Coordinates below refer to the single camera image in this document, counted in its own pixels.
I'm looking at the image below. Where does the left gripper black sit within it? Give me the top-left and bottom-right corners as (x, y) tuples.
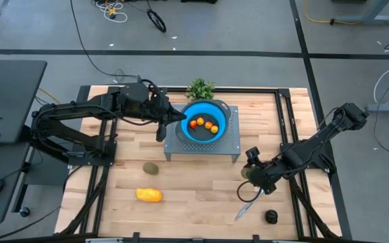
(149, 94), (187, 125)

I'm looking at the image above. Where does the white coiled cable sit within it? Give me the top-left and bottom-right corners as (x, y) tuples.
(95, 0), (128, 24)

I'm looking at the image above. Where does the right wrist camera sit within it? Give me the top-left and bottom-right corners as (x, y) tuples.
(245, 146), (261, 166)

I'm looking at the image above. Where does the thin black floor cable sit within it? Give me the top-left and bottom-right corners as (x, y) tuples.
(0, 205), (62, 243)

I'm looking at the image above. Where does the long black floor cable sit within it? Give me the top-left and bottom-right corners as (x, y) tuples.
(69, 0), (140, 82)

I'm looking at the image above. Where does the black desk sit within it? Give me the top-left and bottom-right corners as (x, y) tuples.
(0, 59), (48, 145)

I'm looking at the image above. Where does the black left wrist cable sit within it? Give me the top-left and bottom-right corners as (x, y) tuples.
(142, 79), (168, 102)

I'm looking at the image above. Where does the grey desk foot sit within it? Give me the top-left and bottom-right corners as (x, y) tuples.
(365, 101), (389, 113)
(331, 0), (389, 26)

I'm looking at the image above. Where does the yellow floor cable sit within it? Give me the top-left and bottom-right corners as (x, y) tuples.
(303, 0), (361, 26)
(38, 86), (62, 105)

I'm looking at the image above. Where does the blue collapsible bowl grey rim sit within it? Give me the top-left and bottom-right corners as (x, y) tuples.
(174, 99), (232, 145)

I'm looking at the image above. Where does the knife with teal patterned handle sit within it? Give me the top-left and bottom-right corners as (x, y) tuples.
(234, 189), (265, 223)

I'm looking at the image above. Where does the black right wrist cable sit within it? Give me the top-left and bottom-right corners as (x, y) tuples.
(236, 180), (261, 203)

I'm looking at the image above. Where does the grey perforated metal stand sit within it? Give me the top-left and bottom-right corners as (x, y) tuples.
(163, 103), (242, 164)

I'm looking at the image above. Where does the black avocado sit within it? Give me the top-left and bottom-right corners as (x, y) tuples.
(264, 209), (279, 225)

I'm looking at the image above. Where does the black coiled cable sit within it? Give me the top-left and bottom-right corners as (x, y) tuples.
(146, 8), (167, 34)

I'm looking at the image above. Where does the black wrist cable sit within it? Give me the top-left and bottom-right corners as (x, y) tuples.
(236, 180), (261, 203)
(142, 79), (168, 102)

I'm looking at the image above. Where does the green plant in white pot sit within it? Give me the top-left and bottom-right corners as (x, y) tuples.
(185, 78), (217, 102)

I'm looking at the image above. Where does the black table frame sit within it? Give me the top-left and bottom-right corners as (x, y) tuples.
(54, 84), (353, 243)

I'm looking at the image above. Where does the yellow-orange mango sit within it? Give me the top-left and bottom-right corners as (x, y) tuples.
(135, 187), (163, 203)

